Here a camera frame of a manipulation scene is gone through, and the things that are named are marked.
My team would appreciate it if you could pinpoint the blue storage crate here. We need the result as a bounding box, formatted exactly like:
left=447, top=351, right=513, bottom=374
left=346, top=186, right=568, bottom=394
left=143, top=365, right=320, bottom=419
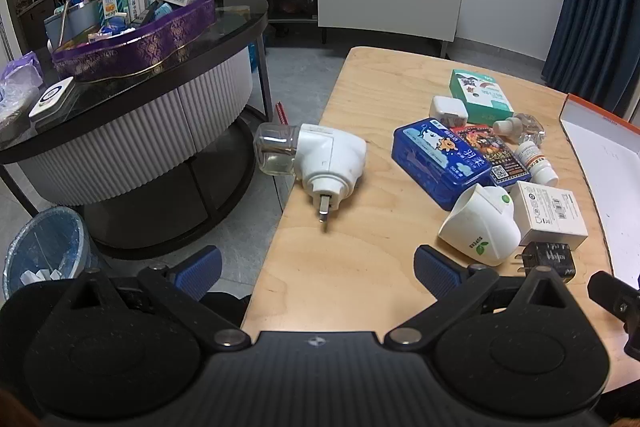
left=247, top=41, right=268, bottom=72

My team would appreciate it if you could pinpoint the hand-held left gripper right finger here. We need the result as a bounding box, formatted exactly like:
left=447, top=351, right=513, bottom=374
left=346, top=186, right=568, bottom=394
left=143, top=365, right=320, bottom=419
left=384, top=245, right=571, bottom=350

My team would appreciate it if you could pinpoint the clear bottle white cap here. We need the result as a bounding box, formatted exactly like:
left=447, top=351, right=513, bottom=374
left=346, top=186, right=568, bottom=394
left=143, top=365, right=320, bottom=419
left=493, top=112, right=545, bottom=146

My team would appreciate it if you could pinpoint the green and white box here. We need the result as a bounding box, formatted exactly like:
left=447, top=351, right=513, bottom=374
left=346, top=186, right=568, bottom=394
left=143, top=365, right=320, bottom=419
left=448, top=69, right=515, bottom=126

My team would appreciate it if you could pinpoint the blue tin box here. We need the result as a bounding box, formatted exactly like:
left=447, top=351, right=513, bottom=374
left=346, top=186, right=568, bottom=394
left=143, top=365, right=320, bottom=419
left=391, top=118, right=493, bottom=211

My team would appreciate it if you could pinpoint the orange and white cardboard box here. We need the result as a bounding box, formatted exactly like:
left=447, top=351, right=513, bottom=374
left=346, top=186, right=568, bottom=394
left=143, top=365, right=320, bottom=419
left=558, top=93, right=640, bottom=290

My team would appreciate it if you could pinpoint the white charger cube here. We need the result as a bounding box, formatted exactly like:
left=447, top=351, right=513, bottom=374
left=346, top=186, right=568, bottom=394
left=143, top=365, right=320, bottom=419
left=429, top=95, right=469, bottom=128

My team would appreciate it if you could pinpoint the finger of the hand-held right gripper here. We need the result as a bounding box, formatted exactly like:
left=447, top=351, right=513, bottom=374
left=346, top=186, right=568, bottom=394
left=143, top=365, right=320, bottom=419
left=587, top=271, right=640, bottom=363

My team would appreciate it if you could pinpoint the white mosquito repellent plug-in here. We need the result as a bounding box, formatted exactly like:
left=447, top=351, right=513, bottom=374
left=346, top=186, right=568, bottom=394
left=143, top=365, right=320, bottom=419
left=254, top=122, right=367, bottom=232

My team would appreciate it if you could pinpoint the white TV cabinet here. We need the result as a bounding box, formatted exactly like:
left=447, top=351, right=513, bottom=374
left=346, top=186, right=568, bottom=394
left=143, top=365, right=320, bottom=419
left=215, top=0, right=466, bottom=60

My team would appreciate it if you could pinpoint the black charger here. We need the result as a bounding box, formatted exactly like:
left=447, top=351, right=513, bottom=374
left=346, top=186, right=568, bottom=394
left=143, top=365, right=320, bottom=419
left=510, top=241, right=576, bottom=284

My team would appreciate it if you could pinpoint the black printed card box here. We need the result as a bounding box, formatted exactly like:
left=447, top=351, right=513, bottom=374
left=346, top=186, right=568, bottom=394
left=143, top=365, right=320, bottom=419
left=450, top=125, right=532, bottom=186

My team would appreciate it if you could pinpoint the purple plastic bag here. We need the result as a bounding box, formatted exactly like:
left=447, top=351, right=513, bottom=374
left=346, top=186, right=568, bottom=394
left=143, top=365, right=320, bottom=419
left=0, top=51, right=45, bottom=118

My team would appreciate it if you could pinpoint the purple patterned tray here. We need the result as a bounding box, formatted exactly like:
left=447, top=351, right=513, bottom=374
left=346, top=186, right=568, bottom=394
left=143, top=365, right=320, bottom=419
left=51, top=0, right=217, bottom=84

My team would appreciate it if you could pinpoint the white square device blue ring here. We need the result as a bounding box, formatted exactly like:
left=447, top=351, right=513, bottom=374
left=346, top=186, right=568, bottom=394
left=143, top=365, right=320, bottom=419
left=27, top=76, right=76, bottom=122

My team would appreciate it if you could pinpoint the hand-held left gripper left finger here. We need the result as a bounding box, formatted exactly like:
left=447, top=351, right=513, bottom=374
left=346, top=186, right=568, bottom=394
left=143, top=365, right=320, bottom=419
left=70, top=245, right=249, bottom=350

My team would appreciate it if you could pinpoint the small white medicine bottle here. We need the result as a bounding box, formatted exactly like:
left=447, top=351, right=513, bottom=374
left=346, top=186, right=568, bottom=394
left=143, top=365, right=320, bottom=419
left=515, top=141, right=559, bottom=186

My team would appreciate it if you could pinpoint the round black-top coffee table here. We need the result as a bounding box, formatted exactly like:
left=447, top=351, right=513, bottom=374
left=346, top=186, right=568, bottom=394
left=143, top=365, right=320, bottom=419
left=0, top=0, right=271, bottom=260

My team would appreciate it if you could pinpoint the white charger packaging box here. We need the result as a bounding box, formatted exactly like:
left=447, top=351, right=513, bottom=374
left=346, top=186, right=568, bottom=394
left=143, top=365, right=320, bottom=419
left=510, top=180, right=589, bottom=251

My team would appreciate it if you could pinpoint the dark blue curtain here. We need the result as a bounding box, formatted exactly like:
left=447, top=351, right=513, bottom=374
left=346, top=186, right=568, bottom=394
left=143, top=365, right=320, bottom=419
left=541, top=0, right=640, bottom=120

